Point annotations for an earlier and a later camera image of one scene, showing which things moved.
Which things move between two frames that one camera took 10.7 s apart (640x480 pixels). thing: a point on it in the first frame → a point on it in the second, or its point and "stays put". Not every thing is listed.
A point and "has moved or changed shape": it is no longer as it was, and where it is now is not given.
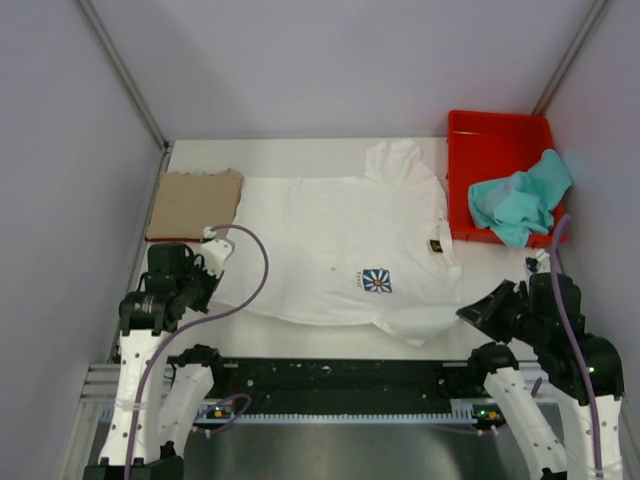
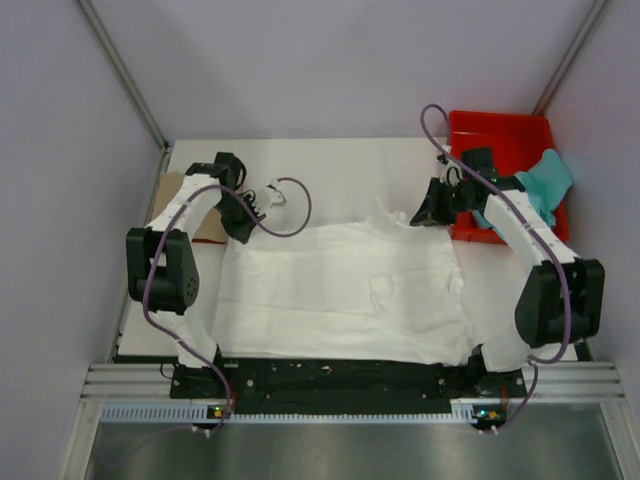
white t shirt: x=372 y=248 has moved or changed shape
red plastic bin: x=483 y=144 stays put
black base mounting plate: x=351 y=385 stays put
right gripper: x=483 y=312 → x=429 y=213
